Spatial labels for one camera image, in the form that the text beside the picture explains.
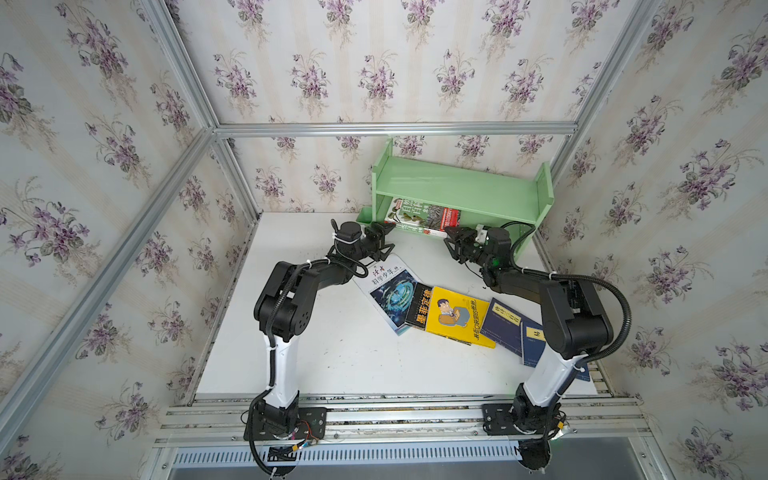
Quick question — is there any green nature encyclopedia book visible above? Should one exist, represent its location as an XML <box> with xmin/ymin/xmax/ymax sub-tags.
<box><xmin>384</xmin><ymin>198</ymin><xmax>461</xmax><ymax>238</ymax></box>

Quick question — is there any yellow cartoon cover book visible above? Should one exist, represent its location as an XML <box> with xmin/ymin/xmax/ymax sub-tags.
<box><xmin>425</xmin><ymin>287</ymin><xmax>496</xmax><ymax>349</ymax></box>

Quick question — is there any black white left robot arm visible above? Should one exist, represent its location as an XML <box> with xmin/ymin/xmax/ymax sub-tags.
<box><xmin>244</xmin><ymin>221</ymin><xmax>394</xmax><ymax>442</ymax></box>

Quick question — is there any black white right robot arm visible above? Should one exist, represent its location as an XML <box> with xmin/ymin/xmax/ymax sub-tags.
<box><xmin>444</xmin><ymin>221</ymin><xmax>632</xmax><ymax>443</ymax></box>

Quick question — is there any white science youth magazine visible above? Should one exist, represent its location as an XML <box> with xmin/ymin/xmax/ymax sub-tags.
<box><xmin>353</xmin><ymin>254</ymin><xmax>421</xmax><ymax>335</ymax></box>

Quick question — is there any green metal bookshelf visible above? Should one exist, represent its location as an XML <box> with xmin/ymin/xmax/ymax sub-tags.
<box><xmin>357</xmin><ymin>139</ymin><xmax>555</xmax><ymax>227</ymax></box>

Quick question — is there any black book yellow title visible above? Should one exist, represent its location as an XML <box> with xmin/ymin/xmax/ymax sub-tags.
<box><xmin>405</xmin><ymin>283</ymin><xmax>433</xmax><ymax>331</ymax></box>

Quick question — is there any dark blue book left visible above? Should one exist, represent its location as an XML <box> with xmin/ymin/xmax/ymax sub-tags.
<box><xmin>480</xmin><ymin>298</ymin><xmax>522</xmax><ymax>357</ymax></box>

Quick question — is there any dark blue book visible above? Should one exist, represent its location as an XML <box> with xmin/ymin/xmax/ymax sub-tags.
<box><xmin>519</xmin><ymin>317</ymin><xmax>592</xmax><ymax>383</ymax></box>
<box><xmin>480</xmin><ymin>298</ymin><xmax>522</xmax><ymax>357</ymax></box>

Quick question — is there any dark blue book right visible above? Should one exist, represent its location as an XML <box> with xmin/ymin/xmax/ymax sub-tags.
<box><xmin>519</xmin><ymin>317</ymin><xmax>592</xmax><ymax>383</ymax></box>

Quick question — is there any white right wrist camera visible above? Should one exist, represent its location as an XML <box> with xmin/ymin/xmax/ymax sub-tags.
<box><xmin>475</xmin><ymin>224</ymin><xmax>488</xmax><ymax>244</ymax></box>

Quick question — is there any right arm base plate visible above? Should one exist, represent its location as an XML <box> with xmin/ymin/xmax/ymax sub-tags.
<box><xmin>481</xmin><ymin>403</ymin><xmax>565</xmax><ymax>438</ymax></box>

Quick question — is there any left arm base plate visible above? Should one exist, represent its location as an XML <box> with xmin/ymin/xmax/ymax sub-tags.
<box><xmin>240</xmin><ymin>404</ymin><xmax>328</xmax><ymax>441</ymax></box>

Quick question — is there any aluminium mounting rail frame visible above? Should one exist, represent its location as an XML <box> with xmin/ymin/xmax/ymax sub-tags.
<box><xmin>140</xmin><ymin>395</ymin><xmax>673</xmax><ymax>479</ymax></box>

